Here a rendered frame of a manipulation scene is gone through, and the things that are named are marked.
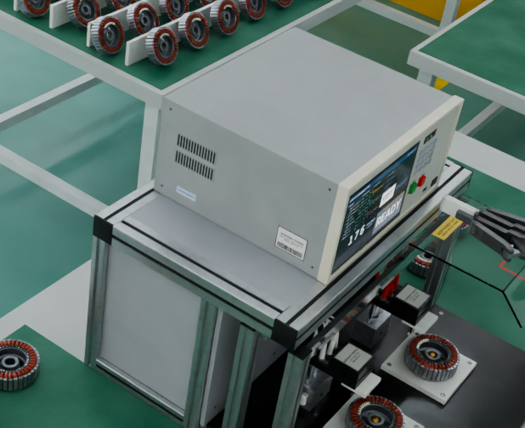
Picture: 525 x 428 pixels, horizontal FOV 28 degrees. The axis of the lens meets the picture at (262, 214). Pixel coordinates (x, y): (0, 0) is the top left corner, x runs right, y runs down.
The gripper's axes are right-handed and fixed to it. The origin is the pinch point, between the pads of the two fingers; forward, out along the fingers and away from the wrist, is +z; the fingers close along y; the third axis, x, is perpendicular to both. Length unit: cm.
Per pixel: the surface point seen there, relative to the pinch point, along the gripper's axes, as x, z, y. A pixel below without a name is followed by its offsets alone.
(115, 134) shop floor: -119, 176, 119
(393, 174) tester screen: 8.1, 10.0, -11.1
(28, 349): -40, 59, -50
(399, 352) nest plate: -40.1, 3.4, 2.0
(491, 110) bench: -98, 65, 223
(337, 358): -26.3, 6.6, -23.2
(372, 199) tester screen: 6.1, 10.0, -17.9
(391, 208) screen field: -1.0, 10.0, -7.9
